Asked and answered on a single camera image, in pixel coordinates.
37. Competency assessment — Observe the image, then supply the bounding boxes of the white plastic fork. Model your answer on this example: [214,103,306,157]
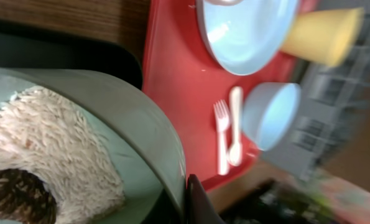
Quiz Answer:
[213,100,230,175]

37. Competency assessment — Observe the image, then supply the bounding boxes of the white plastic spoon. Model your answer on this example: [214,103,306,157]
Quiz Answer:
[228,86,243,166]

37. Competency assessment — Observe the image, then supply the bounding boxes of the light blue plate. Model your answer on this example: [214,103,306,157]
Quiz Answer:
[195,0,300,76]

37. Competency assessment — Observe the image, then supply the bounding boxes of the green bowl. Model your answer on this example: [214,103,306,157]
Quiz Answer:
[0,68,186,223]

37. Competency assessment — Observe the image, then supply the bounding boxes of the grey dishwasher rack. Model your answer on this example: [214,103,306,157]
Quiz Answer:
[261,14,370,180]

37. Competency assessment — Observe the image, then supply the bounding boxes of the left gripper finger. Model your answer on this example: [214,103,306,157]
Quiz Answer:
[187,174,225,224]

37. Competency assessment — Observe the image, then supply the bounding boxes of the light blue bowl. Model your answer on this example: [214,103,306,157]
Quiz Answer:
[241,82,301,151]

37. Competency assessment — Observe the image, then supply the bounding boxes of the black plastic tray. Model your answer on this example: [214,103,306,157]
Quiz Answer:
[0,20,143,89]

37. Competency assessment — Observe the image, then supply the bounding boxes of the brown food chunk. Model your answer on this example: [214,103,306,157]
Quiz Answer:
[0,169,57,224]

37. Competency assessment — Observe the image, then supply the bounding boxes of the yellow plastic cup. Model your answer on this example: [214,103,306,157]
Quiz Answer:
[280,7,364,67]

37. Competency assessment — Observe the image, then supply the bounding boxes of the red serving tray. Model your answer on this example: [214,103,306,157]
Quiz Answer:
[142,0,298,190]

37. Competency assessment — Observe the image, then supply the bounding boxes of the white rice pile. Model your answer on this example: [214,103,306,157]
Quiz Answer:
[0,86,125,223]

